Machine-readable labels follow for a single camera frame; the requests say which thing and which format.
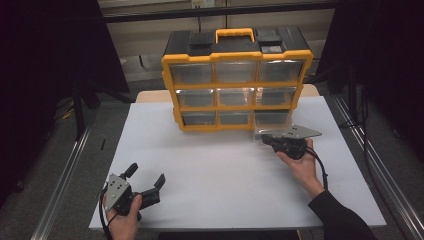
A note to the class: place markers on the metal floor rail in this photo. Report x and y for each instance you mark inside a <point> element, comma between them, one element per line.
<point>63,180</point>
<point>383,173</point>

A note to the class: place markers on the black stand leg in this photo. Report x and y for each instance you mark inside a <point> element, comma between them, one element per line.
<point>79,113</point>

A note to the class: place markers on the black horizontal bar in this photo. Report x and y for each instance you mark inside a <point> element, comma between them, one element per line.
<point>166,15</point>

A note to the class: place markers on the small black floor item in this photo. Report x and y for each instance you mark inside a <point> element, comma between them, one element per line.
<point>103,144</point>

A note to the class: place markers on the person's left hand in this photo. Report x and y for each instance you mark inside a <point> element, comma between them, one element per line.
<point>124,227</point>

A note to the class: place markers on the person's right hand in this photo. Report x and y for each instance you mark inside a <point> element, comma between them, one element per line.
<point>305,170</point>

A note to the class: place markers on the black curtain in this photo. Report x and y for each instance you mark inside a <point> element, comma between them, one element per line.
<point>40,66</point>
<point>393,66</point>

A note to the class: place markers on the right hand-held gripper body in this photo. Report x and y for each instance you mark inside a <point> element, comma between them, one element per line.
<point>295,146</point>

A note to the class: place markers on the yellow black drawer organizer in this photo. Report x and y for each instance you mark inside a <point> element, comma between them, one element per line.
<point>180,43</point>

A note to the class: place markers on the clear plastic drawer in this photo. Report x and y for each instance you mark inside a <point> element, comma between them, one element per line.
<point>263,129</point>

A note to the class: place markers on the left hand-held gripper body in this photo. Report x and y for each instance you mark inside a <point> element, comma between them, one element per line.
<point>117,190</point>

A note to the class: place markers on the white wall socket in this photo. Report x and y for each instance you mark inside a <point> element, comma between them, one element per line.
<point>202,3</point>

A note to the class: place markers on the grid of clear drawers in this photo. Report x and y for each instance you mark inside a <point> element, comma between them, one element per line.
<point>191,73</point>

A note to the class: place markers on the wooden table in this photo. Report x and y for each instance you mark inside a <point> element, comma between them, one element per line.
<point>151,96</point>

